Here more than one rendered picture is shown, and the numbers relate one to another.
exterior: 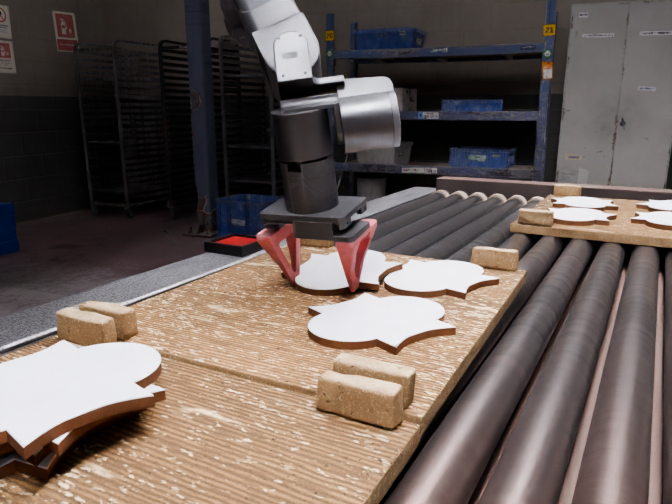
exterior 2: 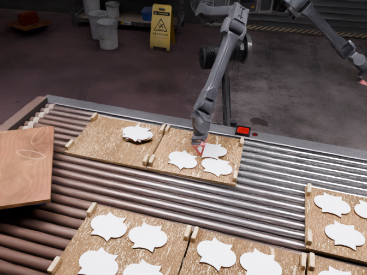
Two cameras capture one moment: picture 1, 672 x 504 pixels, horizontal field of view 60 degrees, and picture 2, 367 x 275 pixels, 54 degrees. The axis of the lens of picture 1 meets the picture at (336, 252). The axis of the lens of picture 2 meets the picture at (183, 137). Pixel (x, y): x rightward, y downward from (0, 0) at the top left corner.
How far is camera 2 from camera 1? 1.61 m
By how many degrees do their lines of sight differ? 70
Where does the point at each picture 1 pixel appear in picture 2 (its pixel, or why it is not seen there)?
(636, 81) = not seen: outside the picture
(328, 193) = (195, 133)
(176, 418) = (141, 146)
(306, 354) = (165, 154)
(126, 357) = (144, 136)
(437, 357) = (168, 168)
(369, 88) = (202, 118)
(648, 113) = not seen: outside the picture
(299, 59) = (196, 105)
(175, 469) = (130, 149)
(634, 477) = (143, 190)
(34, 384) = (135, 131)
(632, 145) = not seen: outside the picture
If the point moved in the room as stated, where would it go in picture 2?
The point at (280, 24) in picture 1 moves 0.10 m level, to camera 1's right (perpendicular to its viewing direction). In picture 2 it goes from (201, 96) to (208, 107)
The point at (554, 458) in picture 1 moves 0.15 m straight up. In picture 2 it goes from (147, 184) to (146, 157)
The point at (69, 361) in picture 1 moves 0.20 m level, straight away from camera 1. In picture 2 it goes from (142, 132) to (173, 119)
